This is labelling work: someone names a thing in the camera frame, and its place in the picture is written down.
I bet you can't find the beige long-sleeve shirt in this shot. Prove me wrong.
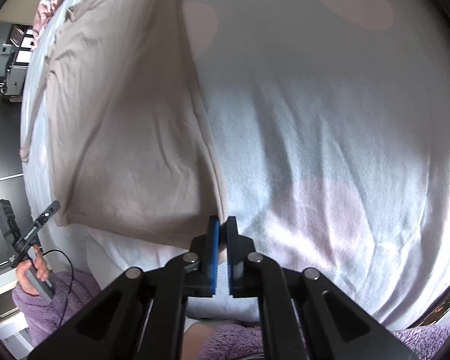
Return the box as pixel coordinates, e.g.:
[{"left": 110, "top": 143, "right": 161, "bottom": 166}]
[{"left": 31, "top": 0, "right": 226, "bottom": 248}]

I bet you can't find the person's left hand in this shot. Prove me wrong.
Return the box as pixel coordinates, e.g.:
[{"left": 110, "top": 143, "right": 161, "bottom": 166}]
[{"left": 16, "top": 244, "right": 49, "bottom": 297}]

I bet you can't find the purple fleece sleeve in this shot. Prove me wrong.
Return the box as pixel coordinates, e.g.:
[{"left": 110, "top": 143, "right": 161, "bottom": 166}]
[{"left": 13, "top": 271, "right": 450, "bottom": 359}]

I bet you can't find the white polka-dot duvet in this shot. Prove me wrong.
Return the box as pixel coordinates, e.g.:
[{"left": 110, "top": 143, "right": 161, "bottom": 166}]
[{"left": 18, "top": 0, "right": 450, "bottom": 331}]

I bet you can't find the white bedside shelf unit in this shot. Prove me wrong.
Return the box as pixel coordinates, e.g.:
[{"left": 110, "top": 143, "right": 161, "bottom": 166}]
[{"left": 1, "top": 24, "right": 36, "bottom": 102}]

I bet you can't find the black cable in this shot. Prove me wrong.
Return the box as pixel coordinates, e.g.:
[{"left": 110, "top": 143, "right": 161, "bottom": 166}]
[{"left": 40, "top": 248, "right": 76, "bottom": 327}]

